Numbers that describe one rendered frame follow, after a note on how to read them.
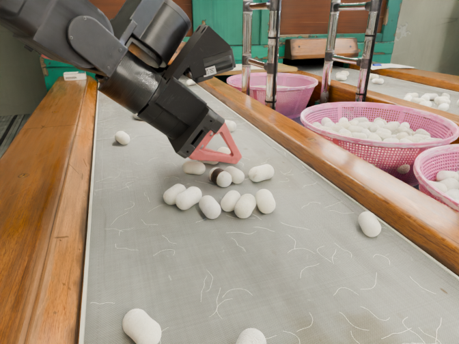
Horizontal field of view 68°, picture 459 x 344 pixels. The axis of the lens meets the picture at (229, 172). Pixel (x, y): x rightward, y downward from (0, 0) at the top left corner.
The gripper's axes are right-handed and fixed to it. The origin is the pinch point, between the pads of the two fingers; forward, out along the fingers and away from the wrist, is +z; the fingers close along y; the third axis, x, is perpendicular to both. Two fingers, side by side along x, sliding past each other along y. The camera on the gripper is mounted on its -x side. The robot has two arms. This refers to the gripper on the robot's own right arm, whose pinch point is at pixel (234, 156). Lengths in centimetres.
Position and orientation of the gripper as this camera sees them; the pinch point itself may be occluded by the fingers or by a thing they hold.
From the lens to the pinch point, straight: 47.9
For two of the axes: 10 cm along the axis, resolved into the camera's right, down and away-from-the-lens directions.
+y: -3.2, -4.0, 8.6
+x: -6.1, 7.8, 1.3
